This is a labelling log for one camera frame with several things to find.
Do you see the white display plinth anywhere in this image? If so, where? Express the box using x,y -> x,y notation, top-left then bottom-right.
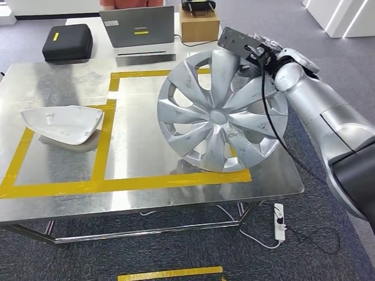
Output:
302,0 -> 375,39

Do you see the grey plastic wheel hubcap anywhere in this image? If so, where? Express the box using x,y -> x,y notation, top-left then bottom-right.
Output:
157,48 -> 290,173

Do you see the white car mirror cover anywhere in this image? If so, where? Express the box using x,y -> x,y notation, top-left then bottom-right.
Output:
20,104 -> 104,146

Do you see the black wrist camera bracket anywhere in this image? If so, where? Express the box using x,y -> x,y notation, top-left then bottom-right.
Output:
246,43 -> 284,80

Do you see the person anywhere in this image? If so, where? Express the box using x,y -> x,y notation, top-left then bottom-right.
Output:
100,0 -> 165,11

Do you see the white cable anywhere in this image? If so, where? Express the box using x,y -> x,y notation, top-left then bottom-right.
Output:
217,204 -> 282,250

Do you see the brown cardboard box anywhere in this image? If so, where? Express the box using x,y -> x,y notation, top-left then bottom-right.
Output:
178,5 -> 220,43

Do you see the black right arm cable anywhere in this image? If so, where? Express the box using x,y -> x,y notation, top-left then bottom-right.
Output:
244,44 -> 328,186

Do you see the steel workbench table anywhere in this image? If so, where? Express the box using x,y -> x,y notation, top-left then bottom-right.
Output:
0,58 -> 305,249

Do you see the dark blue carpet mat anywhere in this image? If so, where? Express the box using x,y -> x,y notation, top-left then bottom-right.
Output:
0,104 -> 375,281

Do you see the white power strip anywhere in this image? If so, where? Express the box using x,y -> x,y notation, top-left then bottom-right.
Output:
273,203 -> 286,244

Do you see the black zip case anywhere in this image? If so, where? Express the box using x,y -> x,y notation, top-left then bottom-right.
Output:
42,23 -> 94,63

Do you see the black handheld controller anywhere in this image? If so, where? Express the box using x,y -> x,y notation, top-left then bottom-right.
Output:
181,0 -> 217,12

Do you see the white table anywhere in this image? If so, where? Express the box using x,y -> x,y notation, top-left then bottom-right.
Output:
64,13 -> 223,67

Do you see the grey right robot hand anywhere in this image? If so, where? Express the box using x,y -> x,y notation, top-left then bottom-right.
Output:
252,33 -> 321,75

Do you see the grey laptop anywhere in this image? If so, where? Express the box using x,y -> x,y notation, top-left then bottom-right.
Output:
98,5 -> 177,67

